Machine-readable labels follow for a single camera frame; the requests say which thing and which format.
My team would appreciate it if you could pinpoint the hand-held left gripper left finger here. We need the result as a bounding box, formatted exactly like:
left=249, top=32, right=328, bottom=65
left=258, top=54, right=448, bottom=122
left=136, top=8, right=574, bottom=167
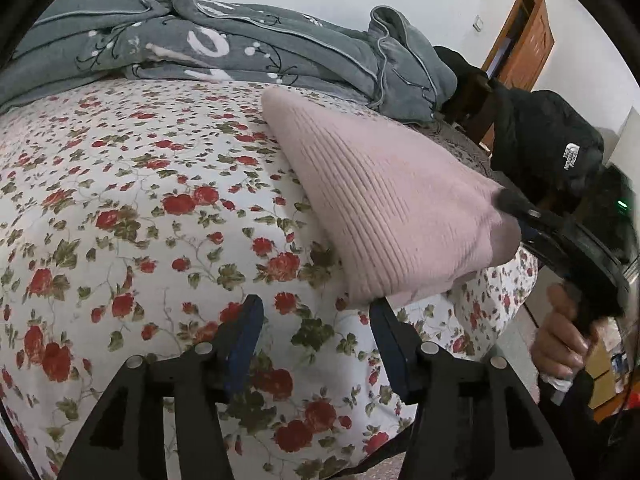
left=57, top=294, right=265, bottom=480

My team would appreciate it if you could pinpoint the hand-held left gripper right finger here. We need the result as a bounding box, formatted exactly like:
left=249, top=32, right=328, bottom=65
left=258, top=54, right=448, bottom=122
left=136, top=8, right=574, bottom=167
left=369, top=297, right=576, bottom=480

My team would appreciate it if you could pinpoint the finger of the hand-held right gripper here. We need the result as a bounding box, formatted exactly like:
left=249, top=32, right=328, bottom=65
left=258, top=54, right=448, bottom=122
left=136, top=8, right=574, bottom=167
left=520, top=229, right=557, bottom=272
left=492, top=187, right=568, bottom=236

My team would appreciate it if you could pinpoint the pink knit sweater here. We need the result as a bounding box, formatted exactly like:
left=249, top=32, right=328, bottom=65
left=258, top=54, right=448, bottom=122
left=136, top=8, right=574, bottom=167
left=261, top=85, right=523, bottom=309

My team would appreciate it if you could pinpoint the person's right forearm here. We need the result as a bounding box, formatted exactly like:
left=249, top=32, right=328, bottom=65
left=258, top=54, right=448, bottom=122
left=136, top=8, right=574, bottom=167
left=537, top=367, right=640, bottom=480

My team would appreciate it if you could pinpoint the person's right hand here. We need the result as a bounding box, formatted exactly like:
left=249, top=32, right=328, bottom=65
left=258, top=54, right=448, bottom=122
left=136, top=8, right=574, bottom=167
left=531, top=284, right=601, bottom=378

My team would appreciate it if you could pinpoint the black jacket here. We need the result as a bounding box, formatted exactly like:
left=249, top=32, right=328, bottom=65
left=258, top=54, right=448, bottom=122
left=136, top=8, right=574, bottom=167
left=432, top=45, right=606, bottom=211

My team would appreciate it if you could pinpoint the beige fleece blanket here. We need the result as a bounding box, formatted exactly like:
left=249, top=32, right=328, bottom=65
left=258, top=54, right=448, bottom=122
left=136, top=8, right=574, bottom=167
left=350, top=95, right=501, bottom=181

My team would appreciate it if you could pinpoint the wooden door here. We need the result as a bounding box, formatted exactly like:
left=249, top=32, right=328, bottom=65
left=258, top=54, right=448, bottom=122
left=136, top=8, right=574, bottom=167
left=481, top=0, right=556, bottom=92

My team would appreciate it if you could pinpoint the floral bed sheet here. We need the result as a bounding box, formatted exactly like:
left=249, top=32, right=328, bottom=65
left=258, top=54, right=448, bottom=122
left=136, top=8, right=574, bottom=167
left=0, top=77, right=541, bottom=480

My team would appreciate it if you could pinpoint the grey printed blanket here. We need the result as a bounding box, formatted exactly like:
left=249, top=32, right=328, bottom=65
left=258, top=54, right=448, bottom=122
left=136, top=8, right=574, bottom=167
left=0, top=0, right=458, bottom=126

